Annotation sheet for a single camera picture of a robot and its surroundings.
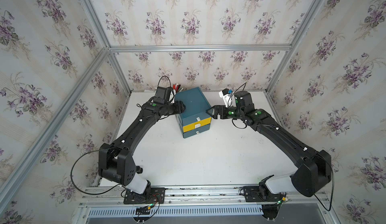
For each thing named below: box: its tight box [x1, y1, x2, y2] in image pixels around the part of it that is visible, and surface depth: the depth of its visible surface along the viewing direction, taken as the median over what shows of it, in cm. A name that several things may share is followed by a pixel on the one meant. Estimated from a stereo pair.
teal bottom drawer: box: [182, 123, 211, 139], surface depth 92 cm
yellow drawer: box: [182, 117, 212, 133], surface depth 87 cm
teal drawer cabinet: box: [174, 86, 212, 139], surface depth 86 cm
